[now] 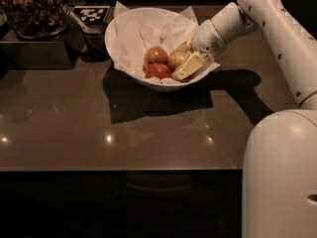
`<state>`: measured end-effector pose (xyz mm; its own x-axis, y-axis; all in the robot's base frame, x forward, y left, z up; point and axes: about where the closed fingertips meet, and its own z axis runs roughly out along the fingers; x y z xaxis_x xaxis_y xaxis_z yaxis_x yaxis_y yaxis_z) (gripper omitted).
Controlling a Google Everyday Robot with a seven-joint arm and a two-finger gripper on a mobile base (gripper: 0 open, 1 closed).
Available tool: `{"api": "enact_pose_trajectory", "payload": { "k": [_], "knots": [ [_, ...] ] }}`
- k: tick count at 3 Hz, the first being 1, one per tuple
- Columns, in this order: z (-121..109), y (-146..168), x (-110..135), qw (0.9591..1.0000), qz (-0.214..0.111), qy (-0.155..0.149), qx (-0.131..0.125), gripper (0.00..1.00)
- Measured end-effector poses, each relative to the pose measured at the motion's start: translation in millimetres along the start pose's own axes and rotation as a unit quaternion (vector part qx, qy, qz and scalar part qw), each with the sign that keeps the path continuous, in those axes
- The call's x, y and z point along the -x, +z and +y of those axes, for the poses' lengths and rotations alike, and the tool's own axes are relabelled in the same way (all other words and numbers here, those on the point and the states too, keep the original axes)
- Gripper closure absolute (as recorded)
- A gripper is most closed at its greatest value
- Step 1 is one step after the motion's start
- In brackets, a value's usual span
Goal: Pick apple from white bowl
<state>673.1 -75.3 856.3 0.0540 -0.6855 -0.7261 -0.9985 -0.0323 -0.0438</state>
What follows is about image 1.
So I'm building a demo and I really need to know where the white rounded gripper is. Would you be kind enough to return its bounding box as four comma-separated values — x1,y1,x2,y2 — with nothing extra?
170,20,227,81

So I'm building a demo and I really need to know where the yellow apple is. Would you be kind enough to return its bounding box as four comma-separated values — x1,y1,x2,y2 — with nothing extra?
167,52,185,71

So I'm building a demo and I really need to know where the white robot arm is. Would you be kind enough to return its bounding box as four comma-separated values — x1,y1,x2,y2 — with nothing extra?
172,0,317,238

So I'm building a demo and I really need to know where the yellow-red apple back left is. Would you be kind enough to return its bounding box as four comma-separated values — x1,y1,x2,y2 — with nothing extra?
144,46,168,66

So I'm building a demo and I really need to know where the red apple front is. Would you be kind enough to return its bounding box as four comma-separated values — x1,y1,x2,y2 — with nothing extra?
145,63,171,79

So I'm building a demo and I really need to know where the white bowl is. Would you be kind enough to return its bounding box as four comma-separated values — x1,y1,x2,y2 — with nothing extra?
104,7,217,93

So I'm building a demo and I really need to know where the white paper liner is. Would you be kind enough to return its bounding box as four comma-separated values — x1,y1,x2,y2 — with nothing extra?
111,0,222,86

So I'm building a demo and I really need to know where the dark cup with scoop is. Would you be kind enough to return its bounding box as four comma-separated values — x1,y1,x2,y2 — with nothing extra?
66,7,109,62

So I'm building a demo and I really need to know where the checkered marker tag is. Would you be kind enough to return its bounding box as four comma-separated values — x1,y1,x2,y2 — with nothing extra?
72,6,110,25

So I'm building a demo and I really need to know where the glass jar of nuts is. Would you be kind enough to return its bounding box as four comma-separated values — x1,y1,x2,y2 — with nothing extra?
0,0,68,40

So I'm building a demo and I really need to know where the metal box stand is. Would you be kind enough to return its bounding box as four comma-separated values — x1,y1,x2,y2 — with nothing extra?
0,24,85,69

